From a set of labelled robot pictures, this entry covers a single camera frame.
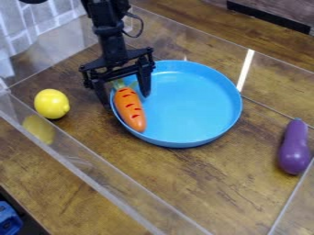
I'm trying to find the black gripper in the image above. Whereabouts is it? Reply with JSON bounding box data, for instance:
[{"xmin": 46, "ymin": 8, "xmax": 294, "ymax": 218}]
[{"xmin": 78, "ymin": 28, "xmax": 158, "ymax": 108}]

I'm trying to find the orange toy carrot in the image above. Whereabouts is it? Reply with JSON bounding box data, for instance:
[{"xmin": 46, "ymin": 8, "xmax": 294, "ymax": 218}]
[{"xmin": 113, "ymin": 79, "xmax": 146, "ymax": 132}]

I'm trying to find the blue plastic plate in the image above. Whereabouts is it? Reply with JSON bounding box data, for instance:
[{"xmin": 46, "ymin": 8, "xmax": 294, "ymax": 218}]
[{"xmin": 110, "ymin": 60, "xmax": 245, "ymax": 149}]

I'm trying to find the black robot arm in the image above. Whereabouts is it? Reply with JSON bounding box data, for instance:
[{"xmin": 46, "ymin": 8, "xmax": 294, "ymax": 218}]
[{"xmin": 81, "ymin": 0, "xmax": 157, "ymax": 106}]

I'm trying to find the yellow toy lemon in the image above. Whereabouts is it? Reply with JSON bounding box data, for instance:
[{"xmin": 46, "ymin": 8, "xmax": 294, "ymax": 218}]
[{"xmin": 34, "ymin": 89, "xmax": 70, "ymax": 119}]

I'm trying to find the white checkered curtain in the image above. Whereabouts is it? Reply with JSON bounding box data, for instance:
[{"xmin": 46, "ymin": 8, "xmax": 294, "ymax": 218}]
[{"xmin": 0, "ymin": 0, "xmax": 90, "ymax": 59}]

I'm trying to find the purple toy eggplant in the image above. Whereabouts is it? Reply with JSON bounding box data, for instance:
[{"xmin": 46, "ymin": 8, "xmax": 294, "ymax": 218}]
[{"xmin": 278, "ymin": 118, "xmax": 310, "ymax": 175}]

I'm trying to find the blue plastic object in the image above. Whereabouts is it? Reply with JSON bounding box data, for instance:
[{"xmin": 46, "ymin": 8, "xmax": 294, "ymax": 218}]
[{"xmin": 0, "ymin": 201, "xmax": 23, "ymax": 235}]

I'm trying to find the black cable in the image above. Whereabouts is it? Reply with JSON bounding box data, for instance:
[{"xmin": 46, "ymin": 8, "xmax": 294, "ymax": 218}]
[{"xmin": 122, "ymin": 11, "xmax": 145, "ymax": 39}]

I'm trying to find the clear acrylic enclosure wall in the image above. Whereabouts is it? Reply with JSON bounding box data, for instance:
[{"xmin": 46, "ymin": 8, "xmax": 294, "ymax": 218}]
[{"xmin": 0, "ymin": 6, "xmax": 314, "ymax": 235}]

